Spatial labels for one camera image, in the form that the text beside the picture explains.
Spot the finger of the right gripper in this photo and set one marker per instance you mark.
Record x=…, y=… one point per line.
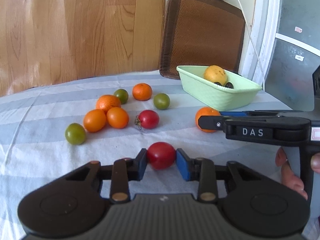
x=256, y=113
x=212, y=124

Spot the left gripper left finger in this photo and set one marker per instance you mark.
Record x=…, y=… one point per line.
x=123, y=171

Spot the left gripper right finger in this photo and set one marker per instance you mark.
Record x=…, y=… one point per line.
x=201, y=170

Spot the orange mandarin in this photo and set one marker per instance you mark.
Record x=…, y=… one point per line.
x=107, y=102
x=205, y=111
x=142, y=92

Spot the red tomato without stem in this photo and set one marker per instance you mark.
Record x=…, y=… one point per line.
x=161, y=155

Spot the smooth orange fruit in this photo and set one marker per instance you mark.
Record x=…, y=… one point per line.
x=117, y=118
x=95, y=120

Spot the green plum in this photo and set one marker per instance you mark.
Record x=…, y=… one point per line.
x=75, y=134
x=161, y=101
x=122, y=95

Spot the red tomato with stem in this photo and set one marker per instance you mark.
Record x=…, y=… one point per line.
x=147, y=119

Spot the person's right hand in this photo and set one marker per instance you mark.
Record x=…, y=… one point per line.
x=288, y=178

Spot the light green plastic basket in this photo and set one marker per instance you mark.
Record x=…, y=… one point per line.
x=218, y=97

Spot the yellow spotted pear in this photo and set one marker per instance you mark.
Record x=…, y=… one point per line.
x=214, y=74

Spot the striped blue white cloth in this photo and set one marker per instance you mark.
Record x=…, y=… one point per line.
x=34, y=150

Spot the brown woven seat mat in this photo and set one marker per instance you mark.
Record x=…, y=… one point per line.
x=201, y=33

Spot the wood pattern floor sheet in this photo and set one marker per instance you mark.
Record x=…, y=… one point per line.
x=45, y=42

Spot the white door frame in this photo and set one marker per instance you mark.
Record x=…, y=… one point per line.
x=261, y=26

